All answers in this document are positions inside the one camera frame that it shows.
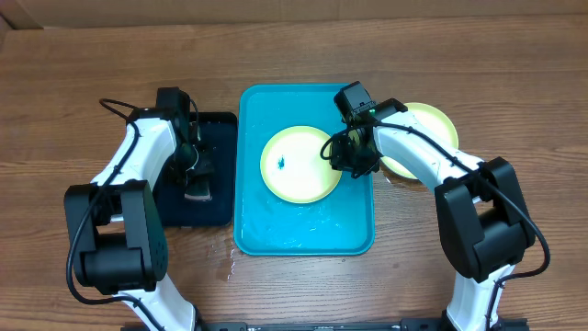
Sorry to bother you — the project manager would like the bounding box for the yellow-green plate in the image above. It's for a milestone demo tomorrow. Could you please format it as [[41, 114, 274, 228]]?
[[380, 102, 458, 180], [260, 126, 342, 204]]

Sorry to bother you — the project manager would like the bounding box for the dark sponge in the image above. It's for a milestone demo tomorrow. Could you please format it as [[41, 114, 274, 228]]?
[[185, 179, 211, 201]]

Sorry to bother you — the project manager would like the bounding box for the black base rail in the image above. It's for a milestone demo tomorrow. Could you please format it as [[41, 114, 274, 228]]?
[[119, 316, 529, 331]]

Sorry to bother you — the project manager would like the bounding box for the black plastic tray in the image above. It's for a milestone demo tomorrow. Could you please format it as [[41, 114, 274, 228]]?
[[153, 112, 238, 227]]

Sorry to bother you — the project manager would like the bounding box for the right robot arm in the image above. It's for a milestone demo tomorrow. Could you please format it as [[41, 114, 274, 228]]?
[[321, 82, 537, 330]]

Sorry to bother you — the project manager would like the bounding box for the teal plastic tray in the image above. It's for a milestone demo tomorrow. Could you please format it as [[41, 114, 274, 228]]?
[[233, 83, 376, 256]]

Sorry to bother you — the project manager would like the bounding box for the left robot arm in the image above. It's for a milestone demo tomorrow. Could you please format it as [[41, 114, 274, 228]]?
[[63, 87, 206, 330]]

